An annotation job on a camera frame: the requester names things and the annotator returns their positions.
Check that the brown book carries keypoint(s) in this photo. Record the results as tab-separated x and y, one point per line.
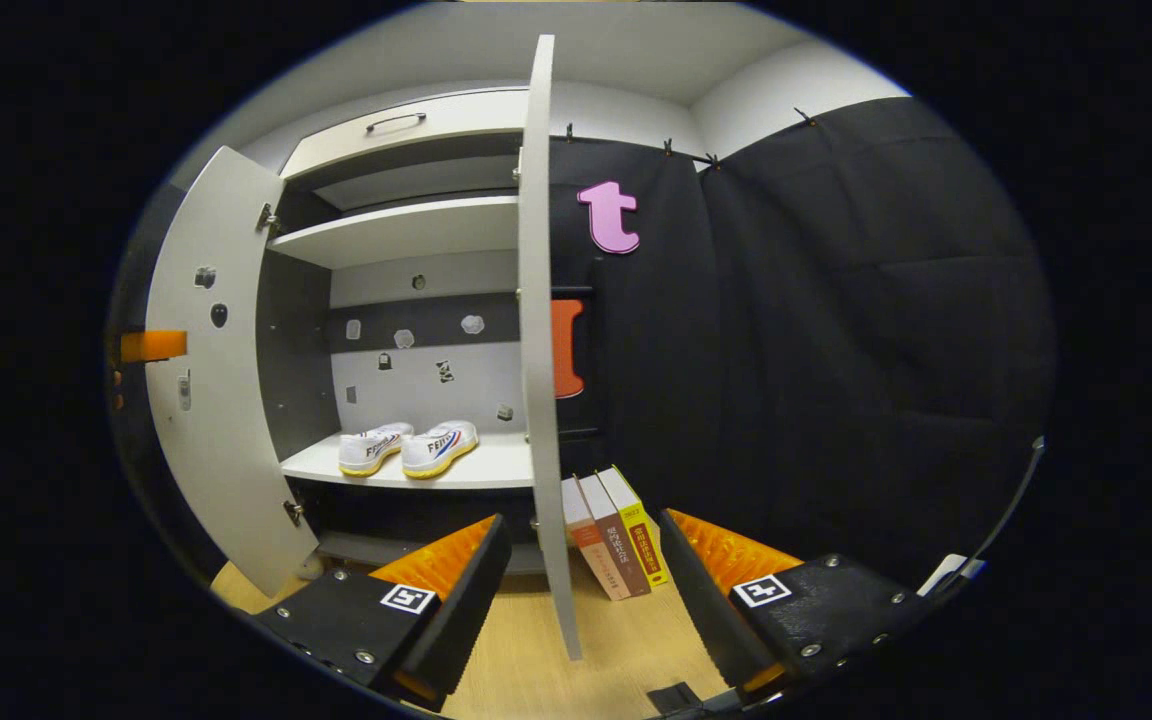
621	545

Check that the white cabinet shelf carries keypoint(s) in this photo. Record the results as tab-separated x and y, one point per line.
496	465
406	230
416	180

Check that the yellow book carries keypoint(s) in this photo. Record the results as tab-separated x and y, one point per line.
644	535

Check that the white cabinet drawer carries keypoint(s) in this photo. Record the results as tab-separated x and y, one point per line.
466	115

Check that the white striped shoe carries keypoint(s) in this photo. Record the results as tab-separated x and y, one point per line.
371	452
436	452

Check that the black backdrop cloth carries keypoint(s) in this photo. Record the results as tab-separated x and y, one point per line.
836	350

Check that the white shoe cabinet door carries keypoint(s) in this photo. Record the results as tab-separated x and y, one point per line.
539	300
226	450

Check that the white shoe cabinet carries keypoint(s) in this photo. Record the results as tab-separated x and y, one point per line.
406	400

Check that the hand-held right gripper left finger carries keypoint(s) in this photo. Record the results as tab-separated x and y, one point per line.
456	620

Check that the white and orange book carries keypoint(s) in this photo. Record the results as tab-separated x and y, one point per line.
591	540

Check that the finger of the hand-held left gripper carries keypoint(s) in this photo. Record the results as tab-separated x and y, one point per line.
151	346

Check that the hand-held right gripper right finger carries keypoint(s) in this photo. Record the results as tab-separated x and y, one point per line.
701	610

